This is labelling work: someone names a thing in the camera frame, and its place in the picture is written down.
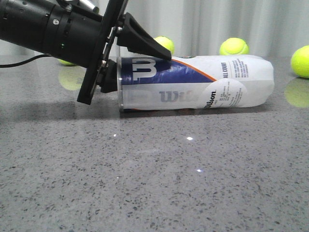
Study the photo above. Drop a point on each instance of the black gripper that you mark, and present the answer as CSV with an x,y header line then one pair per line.
x,y
132,36

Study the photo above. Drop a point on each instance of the white blue Wilson tennis can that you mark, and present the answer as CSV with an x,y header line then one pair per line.
x,y
201,82

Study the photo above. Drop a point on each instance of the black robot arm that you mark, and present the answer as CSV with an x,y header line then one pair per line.
x,y
74,31

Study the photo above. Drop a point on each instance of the centre yellow tennis ball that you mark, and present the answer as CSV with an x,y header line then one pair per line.
x,y
165,42

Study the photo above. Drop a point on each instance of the yellow tennis ball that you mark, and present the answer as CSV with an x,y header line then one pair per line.
x,y
165,42
234,46

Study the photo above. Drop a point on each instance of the tennis ball with black text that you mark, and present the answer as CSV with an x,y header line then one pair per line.
x,y
66,63

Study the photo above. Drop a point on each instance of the far right tennis ball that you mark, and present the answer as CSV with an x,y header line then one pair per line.
x,y
300,62

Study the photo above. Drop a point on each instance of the grey pleated curtain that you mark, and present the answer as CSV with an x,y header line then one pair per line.
x,y
271,28

